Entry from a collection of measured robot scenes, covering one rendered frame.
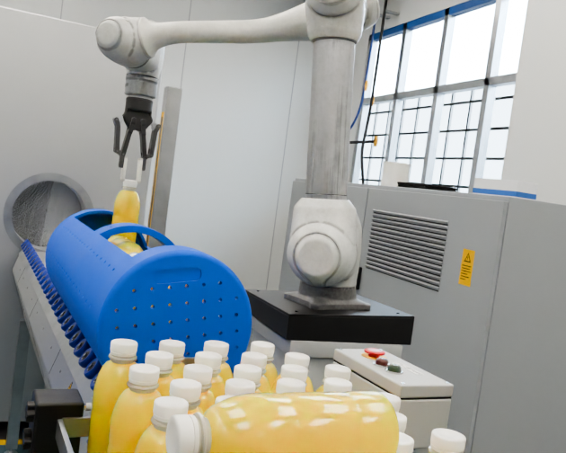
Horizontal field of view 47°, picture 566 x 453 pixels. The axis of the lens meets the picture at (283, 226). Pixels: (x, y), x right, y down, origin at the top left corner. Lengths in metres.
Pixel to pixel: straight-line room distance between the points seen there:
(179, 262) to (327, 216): 0.47
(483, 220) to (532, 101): 1.53
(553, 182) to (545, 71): 0.65
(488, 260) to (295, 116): 4.51
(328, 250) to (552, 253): 1.47
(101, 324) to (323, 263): 0.55
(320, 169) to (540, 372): 1.60
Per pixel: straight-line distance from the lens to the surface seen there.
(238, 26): 1.80
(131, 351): 1.00
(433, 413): 1.07
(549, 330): 2.85
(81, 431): 1.09
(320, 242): 1.48
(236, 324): 1.23
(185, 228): 6.58
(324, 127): 1.56
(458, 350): 2.78
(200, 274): 1.19
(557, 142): 3.89
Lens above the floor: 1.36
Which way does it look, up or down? 3 degrees down
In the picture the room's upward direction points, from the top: 8 degrees clockwise
